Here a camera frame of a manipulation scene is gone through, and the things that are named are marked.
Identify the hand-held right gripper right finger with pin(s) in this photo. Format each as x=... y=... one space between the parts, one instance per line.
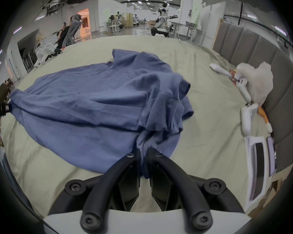
x=183 y=181

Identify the card with red label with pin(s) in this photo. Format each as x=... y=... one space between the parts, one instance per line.
x=232 y=76

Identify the white table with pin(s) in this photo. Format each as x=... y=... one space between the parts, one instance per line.
x=193 y=29

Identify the white humanoid robot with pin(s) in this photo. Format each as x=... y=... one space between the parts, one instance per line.
x=162 y=18

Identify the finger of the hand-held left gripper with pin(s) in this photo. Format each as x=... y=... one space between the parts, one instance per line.
x=1 y=109

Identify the grey padded headboard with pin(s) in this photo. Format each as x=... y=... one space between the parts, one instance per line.
x=266 y=57

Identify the blue shirt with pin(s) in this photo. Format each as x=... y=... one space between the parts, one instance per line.
x=92 y=106

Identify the orange and white hand controller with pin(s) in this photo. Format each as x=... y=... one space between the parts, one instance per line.
x=265 y=118

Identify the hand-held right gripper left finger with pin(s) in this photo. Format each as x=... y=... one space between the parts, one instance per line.
x=105 y=179

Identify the bed with beige sheet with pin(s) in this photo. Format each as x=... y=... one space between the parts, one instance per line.
x=210 y=135

